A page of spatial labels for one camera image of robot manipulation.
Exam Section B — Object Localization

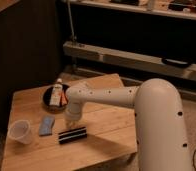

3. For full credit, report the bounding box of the white tube on plate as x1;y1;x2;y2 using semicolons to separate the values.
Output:
50;78;63;107

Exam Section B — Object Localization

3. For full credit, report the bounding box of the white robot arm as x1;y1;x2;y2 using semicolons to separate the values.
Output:
65;79;192;171

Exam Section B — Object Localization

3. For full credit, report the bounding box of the black round plate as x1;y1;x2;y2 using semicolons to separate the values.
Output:
42;87;66;113

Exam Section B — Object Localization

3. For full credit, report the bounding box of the black whiteboard eraser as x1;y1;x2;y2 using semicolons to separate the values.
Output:
58;127;87;144

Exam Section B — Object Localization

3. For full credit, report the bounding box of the clear plastic cup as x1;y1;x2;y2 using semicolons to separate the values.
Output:
8;120;33;144

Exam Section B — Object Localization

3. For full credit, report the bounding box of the metal vertical pole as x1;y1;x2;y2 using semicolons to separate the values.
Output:
67;0;77;44

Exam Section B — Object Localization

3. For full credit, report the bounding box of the blue sponge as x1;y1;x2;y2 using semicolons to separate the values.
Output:
39;116;55;136

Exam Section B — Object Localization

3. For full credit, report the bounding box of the black handle on shelf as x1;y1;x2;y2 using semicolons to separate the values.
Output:
161;58;192;68

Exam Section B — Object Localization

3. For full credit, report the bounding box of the wooden shelf unit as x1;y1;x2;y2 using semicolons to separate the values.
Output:
63;0;196;81

